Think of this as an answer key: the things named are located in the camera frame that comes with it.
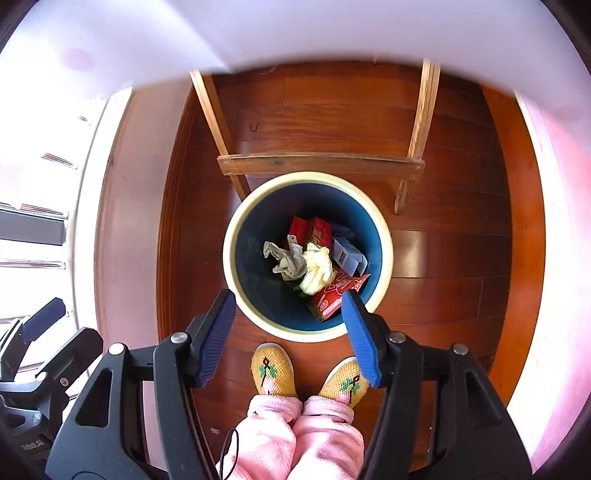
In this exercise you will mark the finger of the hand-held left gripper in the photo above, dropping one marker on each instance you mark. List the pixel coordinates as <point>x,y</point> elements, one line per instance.
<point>44,314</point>
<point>74,355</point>

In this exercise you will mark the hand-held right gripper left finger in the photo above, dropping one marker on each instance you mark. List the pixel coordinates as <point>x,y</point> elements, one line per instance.
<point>217,337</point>

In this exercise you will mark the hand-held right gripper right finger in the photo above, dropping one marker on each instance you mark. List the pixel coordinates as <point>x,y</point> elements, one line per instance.
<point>360,337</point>

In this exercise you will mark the blue round trash bin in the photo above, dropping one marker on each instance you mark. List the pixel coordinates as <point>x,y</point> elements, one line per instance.
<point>254,286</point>

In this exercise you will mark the white tissue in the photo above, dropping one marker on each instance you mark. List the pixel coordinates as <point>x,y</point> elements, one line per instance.
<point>316,274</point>

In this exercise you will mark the blue white carton box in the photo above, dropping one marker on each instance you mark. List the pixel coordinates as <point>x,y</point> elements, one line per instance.
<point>347,254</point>

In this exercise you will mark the yellow knitted slipper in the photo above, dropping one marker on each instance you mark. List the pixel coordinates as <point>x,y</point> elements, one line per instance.
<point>346,383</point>
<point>274,369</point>

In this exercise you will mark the flat red printed packet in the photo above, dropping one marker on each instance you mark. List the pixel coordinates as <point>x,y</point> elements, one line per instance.
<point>333,296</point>

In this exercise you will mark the crumpled clear plastic wrapper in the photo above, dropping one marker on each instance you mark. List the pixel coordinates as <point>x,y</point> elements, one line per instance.
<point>287,263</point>

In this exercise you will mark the pink fleece pants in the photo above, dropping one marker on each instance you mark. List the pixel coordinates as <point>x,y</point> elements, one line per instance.
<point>295,443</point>

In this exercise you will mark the cartoon printed table cover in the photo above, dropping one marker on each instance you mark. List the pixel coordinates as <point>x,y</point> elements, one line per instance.
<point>277,27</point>

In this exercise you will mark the wooden table frame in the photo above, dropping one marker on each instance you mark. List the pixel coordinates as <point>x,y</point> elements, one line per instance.
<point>323,164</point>

